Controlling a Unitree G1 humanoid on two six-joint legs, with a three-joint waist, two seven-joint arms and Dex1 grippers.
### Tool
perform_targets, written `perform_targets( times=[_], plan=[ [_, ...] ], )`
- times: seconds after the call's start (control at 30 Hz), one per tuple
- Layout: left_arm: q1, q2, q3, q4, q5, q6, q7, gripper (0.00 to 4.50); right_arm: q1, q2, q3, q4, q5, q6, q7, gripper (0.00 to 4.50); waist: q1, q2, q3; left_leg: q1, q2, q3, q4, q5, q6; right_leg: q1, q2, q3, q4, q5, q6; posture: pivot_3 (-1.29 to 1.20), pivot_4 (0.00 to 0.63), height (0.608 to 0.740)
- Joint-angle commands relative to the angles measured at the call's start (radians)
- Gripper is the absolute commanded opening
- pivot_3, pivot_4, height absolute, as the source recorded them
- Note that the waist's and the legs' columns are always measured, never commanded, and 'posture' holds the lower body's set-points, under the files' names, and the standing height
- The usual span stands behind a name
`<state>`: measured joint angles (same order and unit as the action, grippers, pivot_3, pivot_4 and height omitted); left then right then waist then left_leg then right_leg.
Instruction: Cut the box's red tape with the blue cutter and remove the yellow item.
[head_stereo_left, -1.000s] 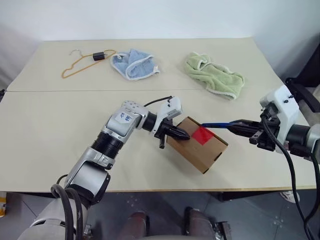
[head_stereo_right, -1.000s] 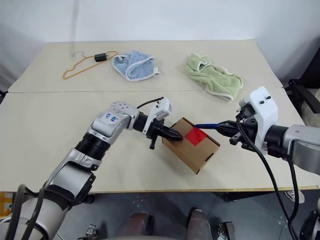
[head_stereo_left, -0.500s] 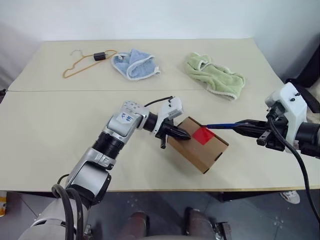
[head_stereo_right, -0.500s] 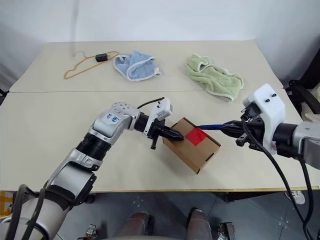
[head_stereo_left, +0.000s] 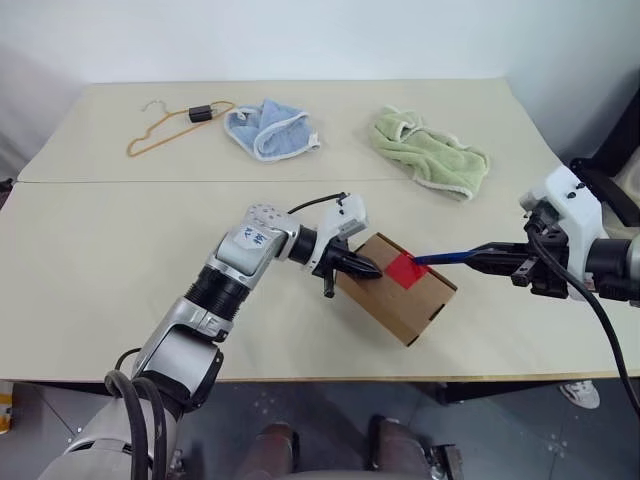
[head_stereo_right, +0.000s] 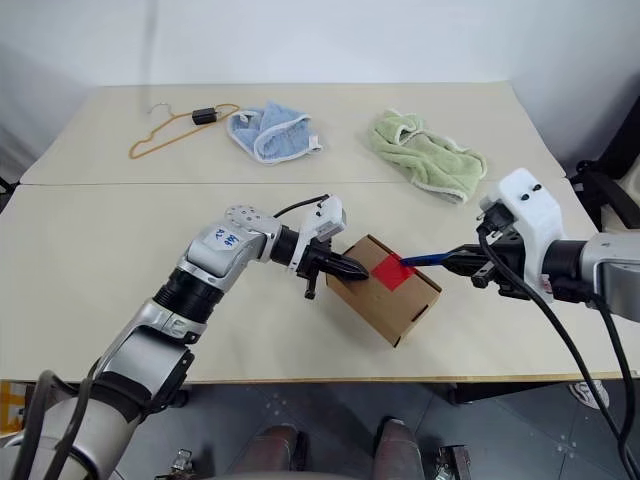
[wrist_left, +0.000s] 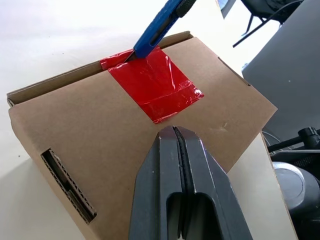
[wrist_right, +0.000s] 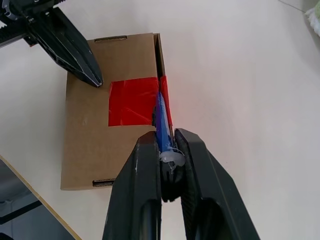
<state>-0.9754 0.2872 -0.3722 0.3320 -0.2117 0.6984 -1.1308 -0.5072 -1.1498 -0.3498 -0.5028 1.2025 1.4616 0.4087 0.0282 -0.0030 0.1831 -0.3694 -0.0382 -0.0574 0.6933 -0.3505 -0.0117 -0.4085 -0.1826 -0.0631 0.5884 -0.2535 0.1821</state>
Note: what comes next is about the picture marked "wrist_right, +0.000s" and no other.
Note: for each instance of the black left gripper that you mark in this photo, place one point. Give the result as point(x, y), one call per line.
point(22, 10)

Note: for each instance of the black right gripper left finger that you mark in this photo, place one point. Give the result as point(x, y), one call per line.
point(135, 195)

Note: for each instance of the green fleece towel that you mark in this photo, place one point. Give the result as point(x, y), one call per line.
point(315, 17)

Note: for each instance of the red adhesive tape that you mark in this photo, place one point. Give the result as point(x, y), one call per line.
point(130, 100)

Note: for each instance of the brown cardboard box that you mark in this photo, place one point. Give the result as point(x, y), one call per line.
point(87, 137)

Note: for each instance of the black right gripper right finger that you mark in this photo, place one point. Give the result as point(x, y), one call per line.
point(212, 200)

